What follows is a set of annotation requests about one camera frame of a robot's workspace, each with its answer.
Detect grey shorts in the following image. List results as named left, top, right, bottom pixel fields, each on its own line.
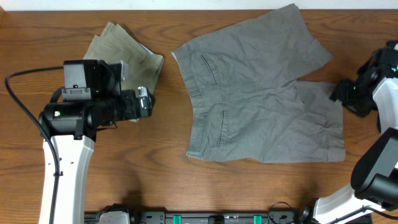
left=172, top=4, right=346, bottom=163

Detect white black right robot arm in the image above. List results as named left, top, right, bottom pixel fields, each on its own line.
left=299, top=40, right=397, bottom=223

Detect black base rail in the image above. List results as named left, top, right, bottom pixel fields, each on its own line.
left=83, top=204, right=309, bottom=224

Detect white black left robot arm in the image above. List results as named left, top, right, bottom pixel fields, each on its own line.
left=39, top=86, right=155, bottom=223

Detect folded khaki shorts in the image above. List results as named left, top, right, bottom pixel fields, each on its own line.
left=83, top=21, right=165, bottom=123

